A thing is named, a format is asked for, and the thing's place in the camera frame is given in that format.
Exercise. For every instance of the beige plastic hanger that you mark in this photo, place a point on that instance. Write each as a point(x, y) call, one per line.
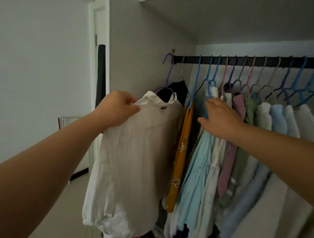
point(182, 71)
point(261, 71)
point(273, 73)

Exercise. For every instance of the mauve grey plastic hanger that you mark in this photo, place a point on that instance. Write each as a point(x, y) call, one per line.
point(241, 71)

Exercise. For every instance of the white floral blouse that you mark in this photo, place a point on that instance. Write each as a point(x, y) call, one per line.
point(228, 98)

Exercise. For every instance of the person's left hand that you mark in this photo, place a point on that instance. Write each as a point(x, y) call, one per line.
point(115, 110)

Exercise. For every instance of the person's left forearm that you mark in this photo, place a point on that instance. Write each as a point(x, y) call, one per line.
point(36, 176)

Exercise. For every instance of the mustard floral garment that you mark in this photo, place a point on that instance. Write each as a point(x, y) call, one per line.
point(182, 152)

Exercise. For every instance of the black sheer top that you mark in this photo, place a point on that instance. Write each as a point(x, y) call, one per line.
point(177, 90)

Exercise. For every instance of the white wardrobe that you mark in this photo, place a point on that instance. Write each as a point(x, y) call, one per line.
point(147, 49)

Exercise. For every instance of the white room door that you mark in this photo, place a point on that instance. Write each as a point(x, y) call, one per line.
point(101, 24)

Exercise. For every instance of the blue plastic hanger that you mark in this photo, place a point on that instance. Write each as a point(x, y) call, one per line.
point(196, 81)
point(299, 73)
point(217, 68)
point(209, 71)
point(310, 83)

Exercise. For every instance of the person's right forearm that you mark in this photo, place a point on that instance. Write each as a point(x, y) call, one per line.
point(277, 157)

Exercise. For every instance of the person's right hand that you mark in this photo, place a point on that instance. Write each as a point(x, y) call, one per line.
point(223, 122)

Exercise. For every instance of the green shorts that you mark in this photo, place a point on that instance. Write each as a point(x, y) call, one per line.
point(250, 110)

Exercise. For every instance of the black clothes rail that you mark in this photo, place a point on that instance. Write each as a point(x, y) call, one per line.
point(189, 59)

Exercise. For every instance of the metal door hinge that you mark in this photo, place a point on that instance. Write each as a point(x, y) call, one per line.
point(96, 40)

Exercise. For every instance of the mauve pink shorts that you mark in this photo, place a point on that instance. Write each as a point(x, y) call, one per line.
point(228, 166)

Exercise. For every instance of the grey framed panel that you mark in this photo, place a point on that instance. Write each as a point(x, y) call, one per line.
point(71, 122)

